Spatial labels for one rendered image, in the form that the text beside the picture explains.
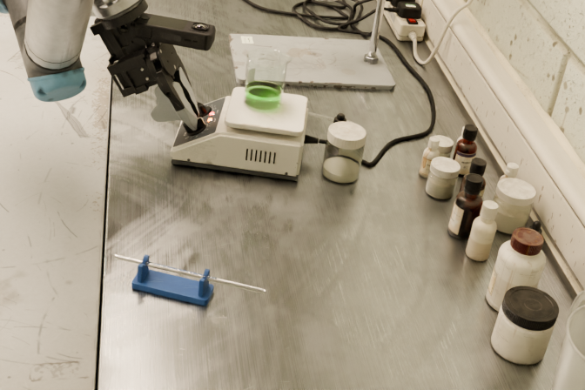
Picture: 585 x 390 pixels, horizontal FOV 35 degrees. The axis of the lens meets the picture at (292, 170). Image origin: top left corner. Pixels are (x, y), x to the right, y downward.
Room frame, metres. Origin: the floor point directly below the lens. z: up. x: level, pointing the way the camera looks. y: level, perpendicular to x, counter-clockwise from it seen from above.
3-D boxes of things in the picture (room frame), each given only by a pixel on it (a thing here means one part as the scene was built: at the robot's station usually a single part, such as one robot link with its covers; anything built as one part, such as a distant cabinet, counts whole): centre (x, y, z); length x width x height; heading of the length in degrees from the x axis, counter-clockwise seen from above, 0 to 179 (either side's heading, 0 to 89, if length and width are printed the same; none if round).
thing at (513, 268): (0.98, -0.31, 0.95); 0.06 x 0.06 x 0.11
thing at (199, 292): (0.91, 0.13, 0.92); 0.10 x 0.03 x 0.04; 81
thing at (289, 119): (1.26, 0.05, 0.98); 0.12 x 0.12 x 0.01; 0
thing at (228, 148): (1.26, 0.08, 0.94); 0.22 x 0.13 x 0.08; 90
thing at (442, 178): (1.23, -0.23, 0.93); 0.05 x 0.05 x 0.05
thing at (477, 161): (1.19, -0.27, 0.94); 0.04 x 0.04 x 0.09
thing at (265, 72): (1.27, 0.06, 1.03); 0.07 x 0.06 x 0.08; 94
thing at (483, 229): (1.08, -0.28, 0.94); 0.03 x 0.03 x 0.09
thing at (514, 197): (1.16, -0.33, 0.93); 0.06 x 0.06 x 0.07
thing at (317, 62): (1.63, 0.00, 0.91); 0.30 x 0.20 x 0.01; 102
